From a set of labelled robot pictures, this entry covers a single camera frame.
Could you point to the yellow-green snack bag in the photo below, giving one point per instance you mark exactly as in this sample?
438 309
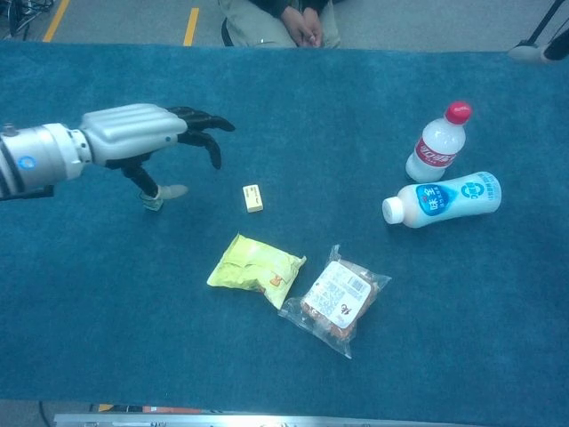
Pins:
258 267

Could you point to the black tripod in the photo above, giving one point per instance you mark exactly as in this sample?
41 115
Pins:
540 24

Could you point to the seated person beige trousers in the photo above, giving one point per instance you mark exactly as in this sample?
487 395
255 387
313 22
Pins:
253 26

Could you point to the blue table cloth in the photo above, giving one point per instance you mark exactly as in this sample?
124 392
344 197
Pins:
133 311

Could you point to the clear packaged bread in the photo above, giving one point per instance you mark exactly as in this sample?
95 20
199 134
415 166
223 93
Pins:
338 298

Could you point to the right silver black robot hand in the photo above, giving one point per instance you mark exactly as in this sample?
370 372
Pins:
533 52

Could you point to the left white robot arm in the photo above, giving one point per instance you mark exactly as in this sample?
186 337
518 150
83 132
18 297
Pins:
35 155

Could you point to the small yellow eraser box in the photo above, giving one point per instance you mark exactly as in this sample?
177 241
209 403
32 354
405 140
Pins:
252 198

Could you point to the white milk bottle blue label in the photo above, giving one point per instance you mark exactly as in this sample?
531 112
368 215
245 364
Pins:
444 200

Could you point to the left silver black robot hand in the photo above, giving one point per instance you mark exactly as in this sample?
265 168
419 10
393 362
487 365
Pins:
129 131

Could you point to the clear soda bottle red cap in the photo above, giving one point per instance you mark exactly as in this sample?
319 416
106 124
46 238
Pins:
435 151

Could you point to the aluminium rail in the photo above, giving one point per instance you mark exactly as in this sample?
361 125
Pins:
266 420

